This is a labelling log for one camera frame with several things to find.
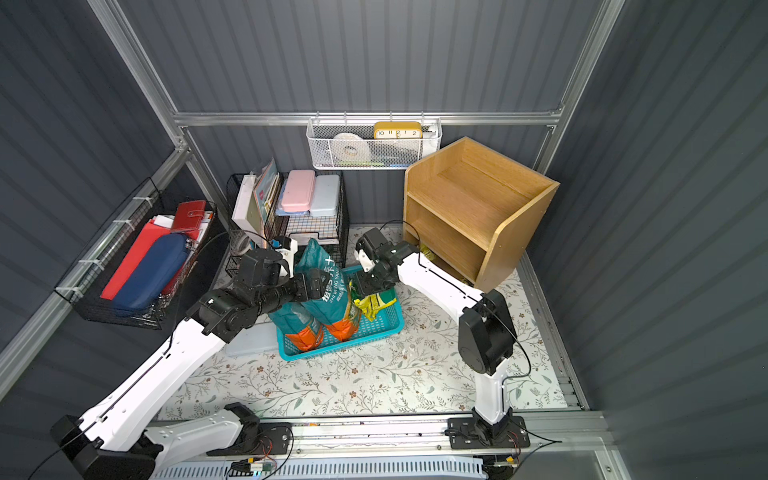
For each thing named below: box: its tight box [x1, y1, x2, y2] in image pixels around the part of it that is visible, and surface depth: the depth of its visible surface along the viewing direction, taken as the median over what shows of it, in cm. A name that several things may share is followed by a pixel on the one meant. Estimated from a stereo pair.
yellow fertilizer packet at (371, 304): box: [354, 293, 397, 322], surface depth 90 cm
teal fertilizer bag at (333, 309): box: [294, 238, 359, 342], surface depth 82 cm
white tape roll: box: [331, 132, 370, 163], surface depth 86 cm
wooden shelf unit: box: [403, 137, 560, 294], surface depth 87 cm
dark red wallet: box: [170, 200, 207, 240], surface depth 81 cm
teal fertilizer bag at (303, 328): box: [268, 302, 326, 351], surface depth 80 cm
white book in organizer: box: [232, 174, 266, 248], surface depth 93 cm
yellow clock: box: [374, 121, 423, 139], surface depth 90 cm
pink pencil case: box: [281, 170, 315, 213], surface depth 98 cm
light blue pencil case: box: [310, 174, 340, 216], surface depth 100 cm
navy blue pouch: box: [112, 233, 189, 317], surface depth 70 cm
